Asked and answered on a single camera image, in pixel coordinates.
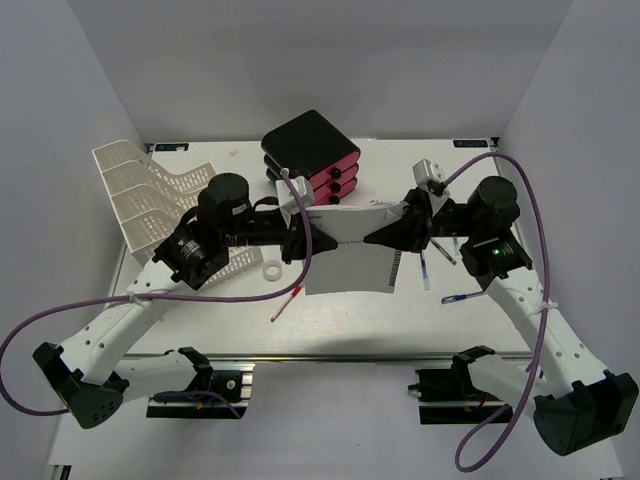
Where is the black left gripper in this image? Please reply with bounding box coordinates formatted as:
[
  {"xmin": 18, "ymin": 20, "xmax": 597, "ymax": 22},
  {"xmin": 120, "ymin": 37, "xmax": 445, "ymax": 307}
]
[{"xmin": 224, "ymin": 206, "xmax": 339, "ymax": 264}]

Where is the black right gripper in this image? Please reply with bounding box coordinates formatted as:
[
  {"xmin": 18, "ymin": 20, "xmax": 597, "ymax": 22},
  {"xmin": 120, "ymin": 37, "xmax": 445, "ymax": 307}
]
[{"xmin": 363, "ymin": 186, "xmax": 483, "ymax": 253}]

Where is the white Canon safety booklet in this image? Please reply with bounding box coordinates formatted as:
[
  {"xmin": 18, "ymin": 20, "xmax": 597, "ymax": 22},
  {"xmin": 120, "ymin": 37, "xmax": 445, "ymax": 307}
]
[{"xmin": 304, "ymin": 201, "xmax": 405, "ymax": 295}]

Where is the red gel pen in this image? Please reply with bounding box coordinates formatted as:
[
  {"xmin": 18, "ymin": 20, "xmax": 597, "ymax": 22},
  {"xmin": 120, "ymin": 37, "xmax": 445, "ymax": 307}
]
[{"xmin": 270, "ymin": 283, "xmax": 304, "ymax": 323}]

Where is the blue ballpoint pen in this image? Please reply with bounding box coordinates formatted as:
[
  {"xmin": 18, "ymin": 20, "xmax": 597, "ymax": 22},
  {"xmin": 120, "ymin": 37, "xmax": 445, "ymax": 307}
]
[{"xmin": 441, "ymin": 291, "xmax": 485, "ymax": 305}]

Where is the black pink drawer organizer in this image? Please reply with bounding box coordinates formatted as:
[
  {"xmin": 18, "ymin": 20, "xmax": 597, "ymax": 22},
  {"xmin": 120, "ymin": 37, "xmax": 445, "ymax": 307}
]
[{"xmin": 261, "ymin": 110, "xmax": 361, "ymax": 205}]

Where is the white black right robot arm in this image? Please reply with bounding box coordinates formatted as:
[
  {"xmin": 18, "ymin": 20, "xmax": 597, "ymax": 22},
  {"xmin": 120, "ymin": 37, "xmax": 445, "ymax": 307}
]
[{"xmin": 364, "ymin": 176, "xmax": 639, "ymax": 456}]

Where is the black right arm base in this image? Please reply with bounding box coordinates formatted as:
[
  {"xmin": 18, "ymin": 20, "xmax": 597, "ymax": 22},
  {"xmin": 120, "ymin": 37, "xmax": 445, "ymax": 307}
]
[{"xmin": 407, "ymin": 346, "xmax": 505, "ymax": 425}]

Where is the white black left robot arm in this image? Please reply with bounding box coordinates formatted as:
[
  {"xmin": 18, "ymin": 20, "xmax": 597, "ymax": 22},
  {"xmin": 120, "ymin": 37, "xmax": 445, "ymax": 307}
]
[{"xmin": 33, "ymin": 170, "xmax": 320, "ymax": 429}]

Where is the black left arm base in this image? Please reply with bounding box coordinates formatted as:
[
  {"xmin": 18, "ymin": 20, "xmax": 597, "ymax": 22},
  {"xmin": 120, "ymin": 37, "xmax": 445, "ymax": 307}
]
[{"xmin": 146, "ymin": 347, "xmax": 253, "ymax": 420}]

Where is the purple capped clear pen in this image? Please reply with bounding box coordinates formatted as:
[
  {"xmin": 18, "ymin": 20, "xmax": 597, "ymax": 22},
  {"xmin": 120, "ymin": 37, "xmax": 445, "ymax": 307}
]
[{"xmin": 430, "ymin": 238, "xmax": 457, "ymax": 265}]

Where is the blue capped clear pen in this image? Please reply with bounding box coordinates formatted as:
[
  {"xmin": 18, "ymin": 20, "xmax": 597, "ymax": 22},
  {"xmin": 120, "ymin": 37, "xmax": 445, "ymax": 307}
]
[{"xmin": 419, "ymin": 250, "xmax": 431, "ymax": 291}]

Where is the clear tape roll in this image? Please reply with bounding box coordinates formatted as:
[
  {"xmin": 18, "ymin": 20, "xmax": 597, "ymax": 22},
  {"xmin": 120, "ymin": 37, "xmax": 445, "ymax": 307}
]
[{"xmin": 262, "ymin": 260, "xmax": 283, "ymax": 282}]

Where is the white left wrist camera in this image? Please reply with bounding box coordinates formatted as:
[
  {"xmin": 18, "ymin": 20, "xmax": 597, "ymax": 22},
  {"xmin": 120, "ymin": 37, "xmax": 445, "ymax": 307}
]
[{"xmin": 275, "ymin": 176, "xmax": 315, "ymax": 216}]

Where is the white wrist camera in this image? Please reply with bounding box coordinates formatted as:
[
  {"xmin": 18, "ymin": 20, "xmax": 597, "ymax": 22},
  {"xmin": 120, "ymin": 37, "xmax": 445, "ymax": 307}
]
[
  {"xmin": 275, "ymin": 176, "xmax": 315, "ymax": 216},
  {"xmin": 412, "ymin": 159, "xmax": 446, "ymax": 197}
]

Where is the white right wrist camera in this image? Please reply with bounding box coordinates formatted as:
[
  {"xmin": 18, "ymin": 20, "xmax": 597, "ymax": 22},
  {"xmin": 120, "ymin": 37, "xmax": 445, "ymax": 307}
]
[{"xmin": 412, "ymin": 159, "xmax": 446, "ymax": 197}]

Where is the aluminium table edge rail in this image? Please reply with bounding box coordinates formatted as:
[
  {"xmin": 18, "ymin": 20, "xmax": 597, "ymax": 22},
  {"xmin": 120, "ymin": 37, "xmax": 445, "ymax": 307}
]
[{"xmin": 124, "ymin": 352, "xmax": 531, "ymax": 366}]

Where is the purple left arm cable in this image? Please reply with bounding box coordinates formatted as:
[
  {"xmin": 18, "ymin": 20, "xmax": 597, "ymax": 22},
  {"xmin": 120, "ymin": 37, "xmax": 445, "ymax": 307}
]
[{"xmin": 0, "ymin": 168, "xmax": 317, "ymax": 418}]

